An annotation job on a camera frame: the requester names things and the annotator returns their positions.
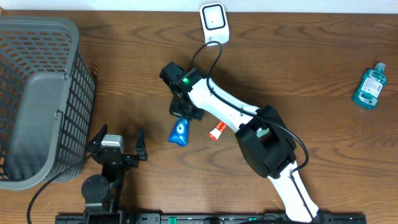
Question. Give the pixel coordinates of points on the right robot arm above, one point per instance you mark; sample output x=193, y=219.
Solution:
x=264, y=140

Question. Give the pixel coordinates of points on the red Nescafe stick sachet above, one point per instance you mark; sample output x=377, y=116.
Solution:
x=217, y=131

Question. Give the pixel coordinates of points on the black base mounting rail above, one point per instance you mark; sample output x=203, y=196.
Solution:
x=156, y=218

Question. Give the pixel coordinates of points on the blue mouthwash bottle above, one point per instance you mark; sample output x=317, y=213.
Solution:
x=368, y=92

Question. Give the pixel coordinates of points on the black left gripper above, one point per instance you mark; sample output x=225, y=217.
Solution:
x=132, y=162

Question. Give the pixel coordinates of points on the white barcode scanner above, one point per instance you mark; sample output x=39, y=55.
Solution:
x=214, y=23

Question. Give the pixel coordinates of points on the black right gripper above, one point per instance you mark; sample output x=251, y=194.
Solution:
x=174, y=109

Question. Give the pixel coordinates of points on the blue Oreo cookie pack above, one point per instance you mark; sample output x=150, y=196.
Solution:
x=180, y=133

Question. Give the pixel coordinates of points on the grey plastic mesh basket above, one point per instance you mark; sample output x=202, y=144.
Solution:
x=47, y=95

